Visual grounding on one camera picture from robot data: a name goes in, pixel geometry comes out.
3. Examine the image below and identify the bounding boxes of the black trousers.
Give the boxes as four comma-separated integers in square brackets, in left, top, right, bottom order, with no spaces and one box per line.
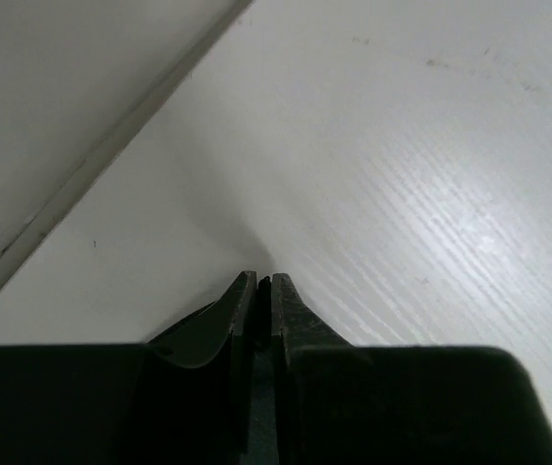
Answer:
[252,277,278,464]

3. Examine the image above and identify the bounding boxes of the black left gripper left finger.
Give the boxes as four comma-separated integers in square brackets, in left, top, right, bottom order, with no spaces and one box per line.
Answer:
[0,271,257,464]

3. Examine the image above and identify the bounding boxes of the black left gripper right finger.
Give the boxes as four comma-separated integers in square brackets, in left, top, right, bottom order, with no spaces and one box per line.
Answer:
[270,273,552,464]

